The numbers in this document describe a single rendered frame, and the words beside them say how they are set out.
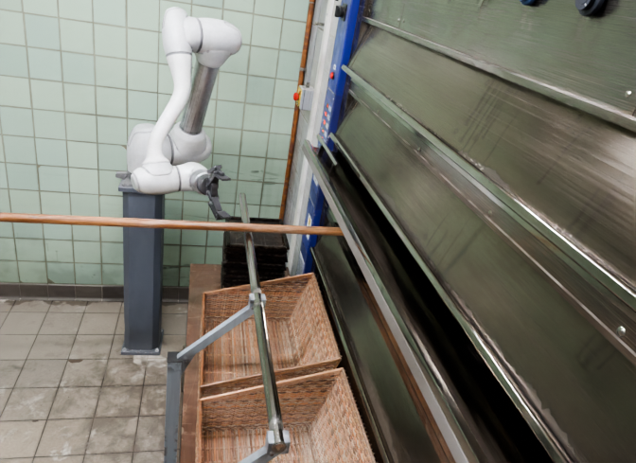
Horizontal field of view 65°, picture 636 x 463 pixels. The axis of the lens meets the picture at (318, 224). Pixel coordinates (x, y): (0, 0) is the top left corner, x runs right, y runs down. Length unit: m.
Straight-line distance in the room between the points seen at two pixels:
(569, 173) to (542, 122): 0.13
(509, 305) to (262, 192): 2.26
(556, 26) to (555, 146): 0.20
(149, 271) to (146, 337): 0.43
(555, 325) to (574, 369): 0.08
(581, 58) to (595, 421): 0.53
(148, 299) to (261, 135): 1.09
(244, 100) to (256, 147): 0.27
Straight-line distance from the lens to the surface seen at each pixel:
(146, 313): 2.85
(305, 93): 2.53
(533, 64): 1.00
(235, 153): 2.95
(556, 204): 0.85
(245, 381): 1.79
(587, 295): 0.83
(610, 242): 0.77
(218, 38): 2.15
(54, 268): 3.39
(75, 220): 1.77
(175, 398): 1.66
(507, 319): 0.96
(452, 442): 0.86
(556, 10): 0.99
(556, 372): 0.88
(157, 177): 1.96
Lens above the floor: 2.00
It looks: 26 degrees down
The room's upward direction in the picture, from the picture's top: 10 degrees clockwise
